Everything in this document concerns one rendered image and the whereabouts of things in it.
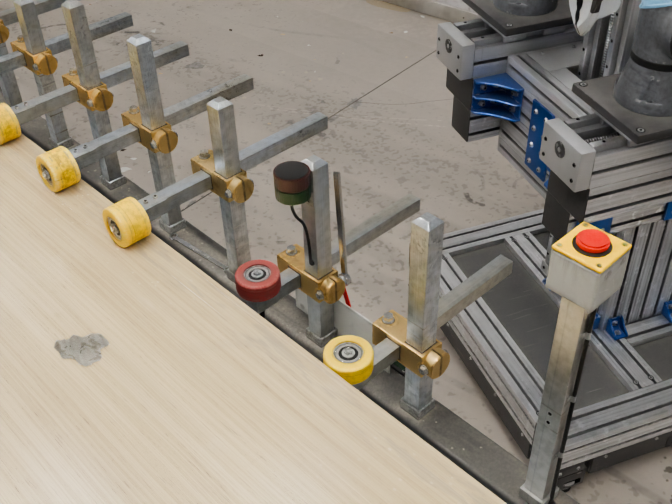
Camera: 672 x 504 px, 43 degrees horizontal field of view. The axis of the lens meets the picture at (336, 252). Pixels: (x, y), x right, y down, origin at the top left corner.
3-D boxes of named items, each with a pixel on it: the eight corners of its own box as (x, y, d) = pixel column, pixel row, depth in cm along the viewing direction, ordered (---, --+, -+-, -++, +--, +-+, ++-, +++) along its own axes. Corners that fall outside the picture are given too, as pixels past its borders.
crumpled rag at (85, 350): (117, 340, 137) (114, 329, 136) (93, 369, 133) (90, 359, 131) (71, 327, 140) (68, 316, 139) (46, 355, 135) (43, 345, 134)
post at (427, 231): (415, 416, 156) (427, 207, 126) (429, 426, 154) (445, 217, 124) (402, 426, 155) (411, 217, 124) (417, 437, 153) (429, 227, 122)
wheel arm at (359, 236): (408, 207, 177) (408, 190, 174) (420, 214, 175) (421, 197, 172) (246, 309, 154) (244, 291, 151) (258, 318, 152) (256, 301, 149)
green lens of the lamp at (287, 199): (294, 180, 143) (294, 169, 141) (318, 194, 139) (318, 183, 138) (267, 194, 140) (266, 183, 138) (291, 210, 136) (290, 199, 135)
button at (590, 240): (586, 234, 106) (588, 223, 105) (614, 248, 103) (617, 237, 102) (568, 248, 104) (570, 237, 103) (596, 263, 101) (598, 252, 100)
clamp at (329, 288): (297, 262, 164) (296, 242, 161) (346, 295, 156) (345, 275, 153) (275, 276, 161) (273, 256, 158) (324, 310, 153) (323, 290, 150)
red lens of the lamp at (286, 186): (293, 167, 141) (293, 156, 140) (318, 182, 138) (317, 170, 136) (266, 182, 138) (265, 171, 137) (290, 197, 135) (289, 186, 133)
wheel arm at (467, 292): (497, 268, 162) (499, 251, 159) (512, 277, 160) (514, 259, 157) (333, 391, 139) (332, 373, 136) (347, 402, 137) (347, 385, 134)
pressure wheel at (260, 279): (264, 297, 160) (260, 250, 153) (292, 318, 155) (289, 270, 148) (231, 318, 156) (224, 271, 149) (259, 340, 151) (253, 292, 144)
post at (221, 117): (245, 288, 185) (220, 92, 154) (255, 296, 183) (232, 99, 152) (232, 296, 183) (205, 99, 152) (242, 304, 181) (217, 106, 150)
